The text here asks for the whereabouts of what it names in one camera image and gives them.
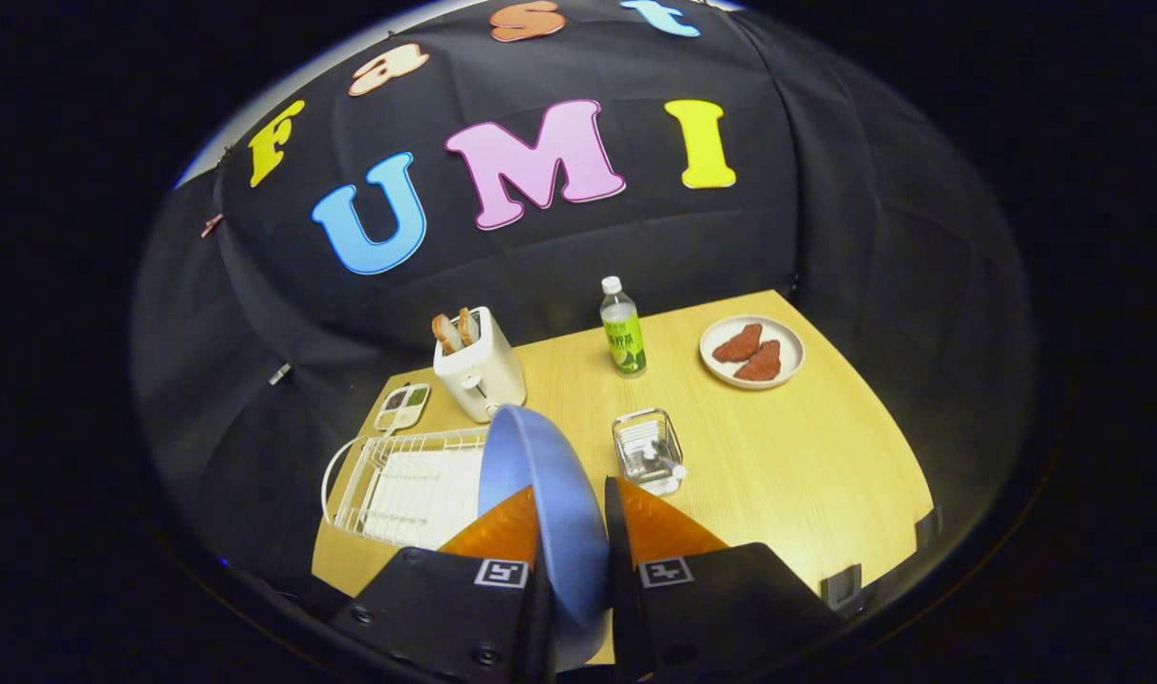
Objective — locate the red meat slice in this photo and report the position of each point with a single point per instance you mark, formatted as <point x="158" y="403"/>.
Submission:
<point x="738" y="344"/>
<point x="761" y="363"/>

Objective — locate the white toaster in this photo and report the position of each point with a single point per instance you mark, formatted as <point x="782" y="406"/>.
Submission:
<point x="483" y="375"/>

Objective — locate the divided sauce tray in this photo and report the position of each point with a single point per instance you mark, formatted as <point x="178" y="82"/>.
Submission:
<point x="403" y="408"/>

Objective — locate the toast slice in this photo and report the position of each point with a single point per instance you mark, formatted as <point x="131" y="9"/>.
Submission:
<point x="445" y="334"/>
<point x="468" y="325"/>

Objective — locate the red cloth clip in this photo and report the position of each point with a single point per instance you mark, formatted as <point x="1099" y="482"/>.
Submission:
<point x="212" y="226"/>

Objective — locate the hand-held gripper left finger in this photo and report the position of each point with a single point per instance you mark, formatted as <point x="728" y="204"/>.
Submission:
<point x="436" y="613"/>

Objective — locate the blue plate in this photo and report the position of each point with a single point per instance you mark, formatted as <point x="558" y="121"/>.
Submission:
<point x="564" y="513"/>

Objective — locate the green label drink bottle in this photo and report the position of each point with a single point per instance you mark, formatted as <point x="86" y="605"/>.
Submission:
<point x="624" y="342"/>

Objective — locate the white cloth clip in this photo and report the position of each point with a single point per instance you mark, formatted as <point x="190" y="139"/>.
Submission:
<point x="279" y="373"/>

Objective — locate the black backdrop cloth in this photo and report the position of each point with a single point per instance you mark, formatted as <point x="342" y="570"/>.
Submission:
<point x="825" y="190"/>

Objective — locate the black table corner bracket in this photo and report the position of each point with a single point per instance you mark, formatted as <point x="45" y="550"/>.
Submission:
<point x="842" y="586"/>
<point x="928" y="527"/>

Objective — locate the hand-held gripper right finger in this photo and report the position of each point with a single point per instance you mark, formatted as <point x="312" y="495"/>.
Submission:
<point x="618" y="589"/>

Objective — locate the white round dish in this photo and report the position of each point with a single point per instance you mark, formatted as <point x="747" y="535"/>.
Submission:
<point x="787" y="337"/>

